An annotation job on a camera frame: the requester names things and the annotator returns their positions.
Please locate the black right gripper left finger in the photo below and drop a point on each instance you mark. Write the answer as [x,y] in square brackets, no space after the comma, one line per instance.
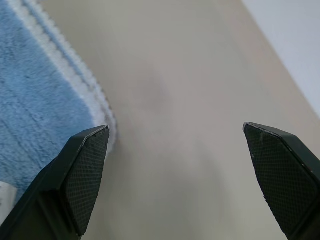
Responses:
[62,185]

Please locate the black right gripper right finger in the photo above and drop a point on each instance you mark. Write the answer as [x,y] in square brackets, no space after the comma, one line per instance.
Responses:
[285,175]

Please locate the blue towel with white trim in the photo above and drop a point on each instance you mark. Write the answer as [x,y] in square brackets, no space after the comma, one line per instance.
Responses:
[37,87]

